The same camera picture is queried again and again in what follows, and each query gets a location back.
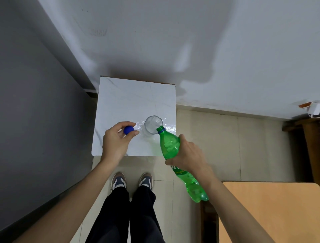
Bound person's left hand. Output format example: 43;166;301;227
101;121;140;164

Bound person's right hand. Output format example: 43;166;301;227
165;134;213;179

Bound green plastic bottle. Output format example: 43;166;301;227
156;126;209;203

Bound person's left forearm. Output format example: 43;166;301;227
12;157;120;243

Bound person's right forearm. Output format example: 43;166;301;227
200;169;275;243

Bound white marble side table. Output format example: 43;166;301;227
91;76;177;157

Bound clear glass cup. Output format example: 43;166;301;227
144;115;164;135

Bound person's right shoe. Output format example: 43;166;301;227
138;172;153;191

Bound person's shoe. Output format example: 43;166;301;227
111;172;127;192
138;172;153;191

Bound person's left shoe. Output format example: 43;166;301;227
111;172;127;192

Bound person's black trousers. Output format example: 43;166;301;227
85;186;166;243

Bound wooden desk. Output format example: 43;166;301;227
218;182;320;243

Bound brown wooden furniture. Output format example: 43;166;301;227
282;118;320;186

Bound white wall fixture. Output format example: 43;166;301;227
299;102;320;118

